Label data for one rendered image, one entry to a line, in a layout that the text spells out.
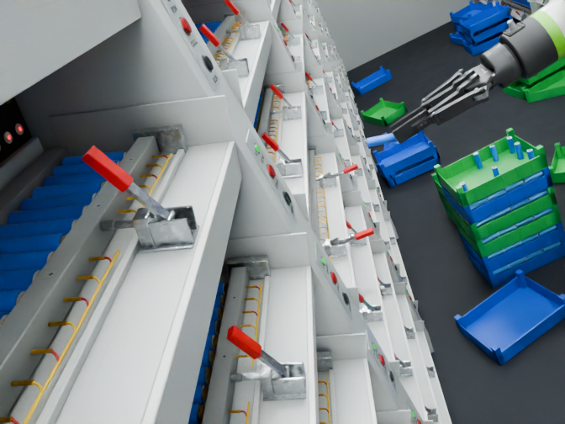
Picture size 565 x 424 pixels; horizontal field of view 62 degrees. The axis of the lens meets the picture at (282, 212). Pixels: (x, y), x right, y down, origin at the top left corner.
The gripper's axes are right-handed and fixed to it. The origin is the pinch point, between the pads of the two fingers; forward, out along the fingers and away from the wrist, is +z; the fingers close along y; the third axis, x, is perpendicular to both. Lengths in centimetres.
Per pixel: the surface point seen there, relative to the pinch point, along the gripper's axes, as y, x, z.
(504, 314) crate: -37, 99, 10
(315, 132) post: -30.5, 1.1, 21.6
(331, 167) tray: -21.3, 8.1, 22.1
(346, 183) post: -30.5, 19.0, 23.6
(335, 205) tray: -2.8, 7.9, 22.5
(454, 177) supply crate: -69, 61, -1
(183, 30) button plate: 36, -40, 12
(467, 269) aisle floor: -64, 99, 14
